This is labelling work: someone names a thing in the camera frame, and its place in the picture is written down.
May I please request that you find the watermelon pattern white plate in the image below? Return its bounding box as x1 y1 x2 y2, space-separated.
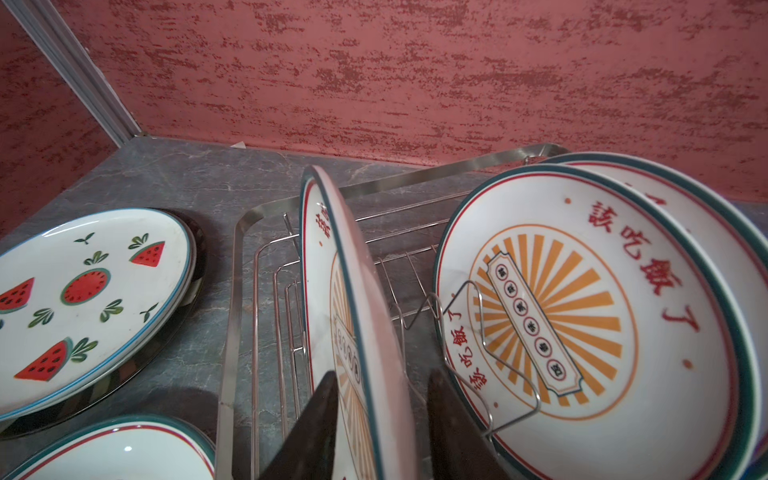
1 208 197 420

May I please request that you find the green rim fruit plate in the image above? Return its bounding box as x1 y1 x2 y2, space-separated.
6 414 215 479

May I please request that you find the orange sunburst plate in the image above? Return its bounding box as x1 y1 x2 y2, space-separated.
542 154 767 479
434 163 762 479

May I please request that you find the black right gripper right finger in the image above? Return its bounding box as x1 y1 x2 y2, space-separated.
427 369 510 479

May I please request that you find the brown lettered rim plate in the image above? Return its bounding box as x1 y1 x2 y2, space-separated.
300 166 419 479

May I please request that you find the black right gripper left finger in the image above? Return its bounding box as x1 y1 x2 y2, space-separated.
260 371 339 479

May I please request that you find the aluminium left corner post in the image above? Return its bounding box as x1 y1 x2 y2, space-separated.
3 0 143 147

